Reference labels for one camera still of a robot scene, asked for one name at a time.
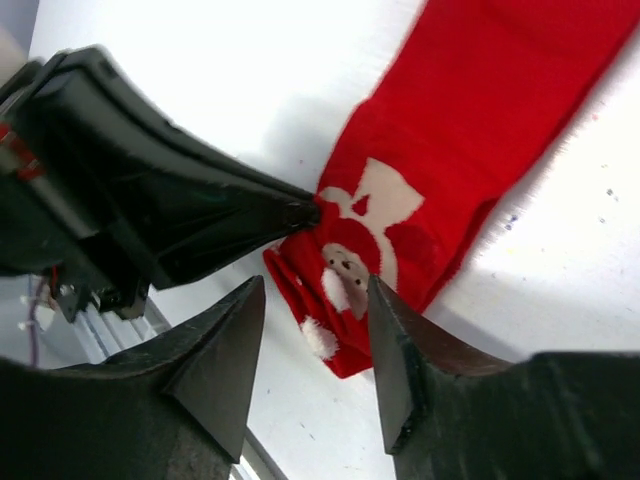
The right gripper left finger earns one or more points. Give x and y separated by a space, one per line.
150 395

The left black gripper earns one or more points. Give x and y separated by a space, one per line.
177 208

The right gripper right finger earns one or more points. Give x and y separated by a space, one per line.
451 411

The red santa sock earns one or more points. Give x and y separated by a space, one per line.
478 92

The aluminium front rail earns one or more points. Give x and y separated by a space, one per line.
150 340

